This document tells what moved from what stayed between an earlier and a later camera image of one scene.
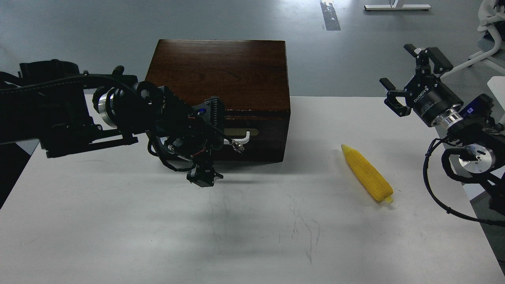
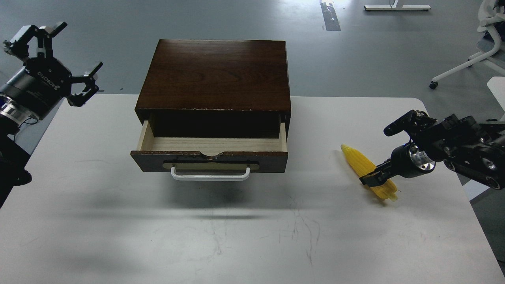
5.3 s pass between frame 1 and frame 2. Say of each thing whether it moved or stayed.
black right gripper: moved
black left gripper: moved
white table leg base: stayed
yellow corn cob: stayed
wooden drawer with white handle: moved
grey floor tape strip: stayed
